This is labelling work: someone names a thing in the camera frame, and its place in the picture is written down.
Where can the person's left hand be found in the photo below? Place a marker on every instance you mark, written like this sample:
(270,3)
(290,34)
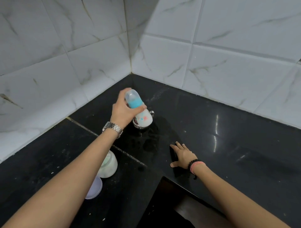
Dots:
(120,112)

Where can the person's right forearm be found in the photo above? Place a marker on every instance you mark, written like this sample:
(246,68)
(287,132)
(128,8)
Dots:
(237,199)

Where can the silver metal wristwatch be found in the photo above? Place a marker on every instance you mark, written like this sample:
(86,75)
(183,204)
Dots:
(112,128)

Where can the clear jar of white powder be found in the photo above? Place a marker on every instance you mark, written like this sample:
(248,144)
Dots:
(108,165)

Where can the small steel cup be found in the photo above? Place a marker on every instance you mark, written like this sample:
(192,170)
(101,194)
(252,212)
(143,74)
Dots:
(141,126)

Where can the person's right middle finger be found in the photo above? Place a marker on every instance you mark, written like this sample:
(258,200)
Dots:
(179,145)

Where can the person's right hand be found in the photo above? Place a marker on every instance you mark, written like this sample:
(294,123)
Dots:
(184,157)

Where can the person's right thumb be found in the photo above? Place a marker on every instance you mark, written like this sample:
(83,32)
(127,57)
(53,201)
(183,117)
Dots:
(175,164)

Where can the lavender plastic lid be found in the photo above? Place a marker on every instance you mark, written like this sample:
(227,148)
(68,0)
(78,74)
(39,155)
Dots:
(94,189)

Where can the person's left thumb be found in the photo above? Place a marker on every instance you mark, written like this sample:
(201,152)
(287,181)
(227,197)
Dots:
(141,109)

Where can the person's left forearm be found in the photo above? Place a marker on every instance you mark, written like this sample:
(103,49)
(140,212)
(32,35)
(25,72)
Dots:
(65,178)

